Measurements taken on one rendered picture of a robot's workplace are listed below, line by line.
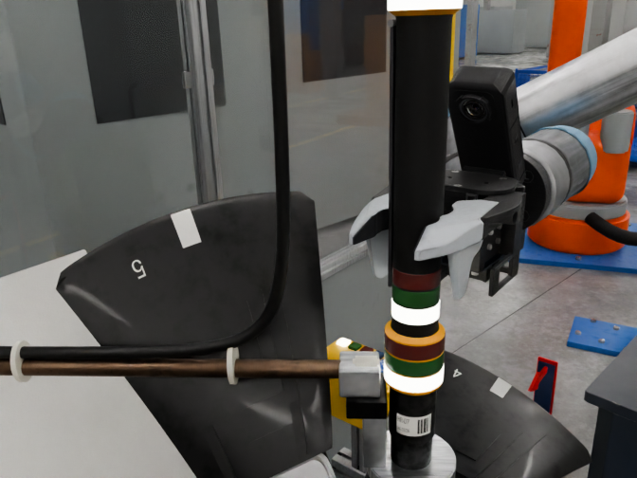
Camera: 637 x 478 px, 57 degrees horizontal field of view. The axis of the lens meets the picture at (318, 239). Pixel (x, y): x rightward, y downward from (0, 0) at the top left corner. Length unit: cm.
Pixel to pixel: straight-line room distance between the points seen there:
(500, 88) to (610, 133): 378
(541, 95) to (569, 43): 368
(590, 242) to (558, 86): 366
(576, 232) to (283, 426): 393
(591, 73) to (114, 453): 64
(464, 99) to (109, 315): 32
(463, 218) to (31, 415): 46
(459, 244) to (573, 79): 38
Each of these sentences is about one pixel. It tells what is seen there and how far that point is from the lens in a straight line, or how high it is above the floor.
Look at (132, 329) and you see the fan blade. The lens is 51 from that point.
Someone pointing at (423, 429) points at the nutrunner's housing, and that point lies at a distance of 47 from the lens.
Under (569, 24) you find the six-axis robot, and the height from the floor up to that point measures 151.
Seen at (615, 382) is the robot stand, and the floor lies 100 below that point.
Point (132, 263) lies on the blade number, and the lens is 51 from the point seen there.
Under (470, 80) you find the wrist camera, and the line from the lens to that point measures 45.
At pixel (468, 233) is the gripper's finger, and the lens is 38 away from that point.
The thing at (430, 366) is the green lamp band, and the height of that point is 138.
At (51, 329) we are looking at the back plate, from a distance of 69.
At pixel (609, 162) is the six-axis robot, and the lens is 428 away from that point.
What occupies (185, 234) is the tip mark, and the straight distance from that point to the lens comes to 51.
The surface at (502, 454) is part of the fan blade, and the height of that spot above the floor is 120.
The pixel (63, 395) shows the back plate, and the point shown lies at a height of 126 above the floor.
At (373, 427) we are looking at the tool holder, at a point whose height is 132.
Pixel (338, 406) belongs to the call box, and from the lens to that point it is 101.
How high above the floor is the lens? 161
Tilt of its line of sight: 21 degrees down
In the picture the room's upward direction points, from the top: 2 degrees counter-clockwise
